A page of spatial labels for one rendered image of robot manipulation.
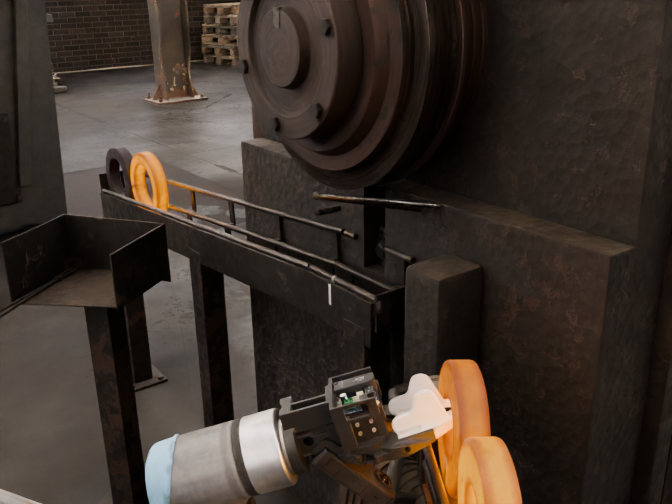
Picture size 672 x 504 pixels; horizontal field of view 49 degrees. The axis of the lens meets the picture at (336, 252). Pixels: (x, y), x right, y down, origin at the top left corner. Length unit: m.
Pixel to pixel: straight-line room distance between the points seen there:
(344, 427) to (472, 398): 0.14
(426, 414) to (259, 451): 0.19
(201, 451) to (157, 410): 1.48
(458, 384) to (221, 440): 0.27
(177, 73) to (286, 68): 7.15
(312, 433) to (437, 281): 0.34
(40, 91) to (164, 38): 4.25
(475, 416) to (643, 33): 0.52
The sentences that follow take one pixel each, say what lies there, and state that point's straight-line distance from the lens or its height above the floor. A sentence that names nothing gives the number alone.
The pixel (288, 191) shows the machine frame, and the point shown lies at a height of 0.79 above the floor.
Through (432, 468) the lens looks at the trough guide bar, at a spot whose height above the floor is 0.68.
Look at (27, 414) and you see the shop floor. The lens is 2.47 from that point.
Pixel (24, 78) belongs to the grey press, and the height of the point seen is 0.78.
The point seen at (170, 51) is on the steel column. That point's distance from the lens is 8.25.
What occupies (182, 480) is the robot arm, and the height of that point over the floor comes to 0.69.
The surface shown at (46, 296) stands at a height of 0.59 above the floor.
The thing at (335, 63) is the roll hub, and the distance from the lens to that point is 1.07.
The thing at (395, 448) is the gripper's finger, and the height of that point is 0.73.
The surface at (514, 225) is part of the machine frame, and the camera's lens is 1.12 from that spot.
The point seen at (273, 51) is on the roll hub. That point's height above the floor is 1.11.
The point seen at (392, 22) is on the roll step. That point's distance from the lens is 1.07.
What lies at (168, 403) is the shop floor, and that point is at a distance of 2.38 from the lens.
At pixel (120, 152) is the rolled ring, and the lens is 2.22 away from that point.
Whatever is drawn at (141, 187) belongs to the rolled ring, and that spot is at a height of 0.67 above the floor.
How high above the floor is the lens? 1.22
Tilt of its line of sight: 20 degrees down
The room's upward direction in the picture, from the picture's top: 1 degrees counter-clockwise
